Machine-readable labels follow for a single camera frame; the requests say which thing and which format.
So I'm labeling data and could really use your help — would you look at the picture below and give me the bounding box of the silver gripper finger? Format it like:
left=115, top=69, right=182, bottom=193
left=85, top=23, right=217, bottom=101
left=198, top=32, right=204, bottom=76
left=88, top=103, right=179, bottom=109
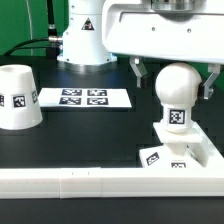
left=129, top=56, right=150, bottom=89
left=199, top=64, right=222, bottom=100

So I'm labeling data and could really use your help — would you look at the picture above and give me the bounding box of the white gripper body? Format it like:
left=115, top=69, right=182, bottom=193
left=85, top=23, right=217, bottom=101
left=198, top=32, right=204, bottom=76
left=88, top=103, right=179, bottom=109
left=102, top=0, right=224, bottom=64

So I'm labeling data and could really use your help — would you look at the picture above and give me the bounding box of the white lamp bulb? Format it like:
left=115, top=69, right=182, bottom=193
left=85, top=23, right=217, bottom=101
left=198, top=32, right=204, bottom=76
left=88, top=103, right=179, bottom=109
left=155, top=63, right=202, bottom=133

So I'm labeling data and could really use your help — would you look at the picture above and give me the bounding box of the white lamp base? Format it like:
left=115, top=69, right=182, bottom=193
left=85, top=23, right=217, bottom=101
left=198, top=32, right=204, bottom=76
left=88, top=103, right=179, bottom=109
left=139, top=122, right=202, bottom=169

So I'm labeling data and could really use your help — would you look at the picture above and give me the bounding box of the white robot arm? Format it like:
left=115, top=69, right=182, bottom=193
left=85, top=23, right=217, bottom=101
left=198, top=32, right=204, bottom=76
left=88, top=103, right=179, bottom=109
left=58, top=0, right=224, bottom=99

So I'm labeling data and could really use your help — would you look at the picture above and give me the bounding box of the white lamp shade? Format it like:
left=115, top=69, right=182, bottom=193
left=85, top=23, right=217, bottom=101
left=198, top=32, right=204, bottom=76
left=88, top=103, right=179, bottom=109
left=0, top=64, right=43, bottom=130

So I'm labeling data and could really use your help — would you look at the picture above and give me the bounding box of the white L-shaped fence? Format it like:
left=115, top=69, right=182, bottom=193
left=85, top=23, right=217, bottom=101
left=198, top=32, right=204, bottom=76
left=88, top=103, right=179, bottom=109
left=0, top=123, right=224, bottom=199

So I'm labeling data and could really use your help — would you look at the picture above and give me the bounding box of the white marker sheet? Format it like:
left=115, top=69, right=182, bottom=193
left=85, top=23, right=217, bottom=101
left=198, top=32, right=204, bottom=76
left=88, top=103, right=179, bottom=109
left=39, top=88, right=132, bottom=108

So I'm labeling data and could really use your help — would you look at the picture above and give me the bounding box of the black cable connector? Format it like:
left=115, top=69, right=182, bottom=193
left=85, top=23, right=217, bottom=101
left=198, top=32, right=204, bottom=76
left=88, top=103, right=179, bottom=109
left=46, top=0, right=62, bottom=59

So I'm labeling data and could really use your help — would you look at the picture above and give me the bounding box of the black cable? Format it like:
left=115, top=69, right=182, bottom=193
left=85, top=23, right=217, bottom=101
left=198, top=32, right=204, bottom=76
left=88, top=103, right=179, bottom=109
left=2, top=38, right=51, bottom=57

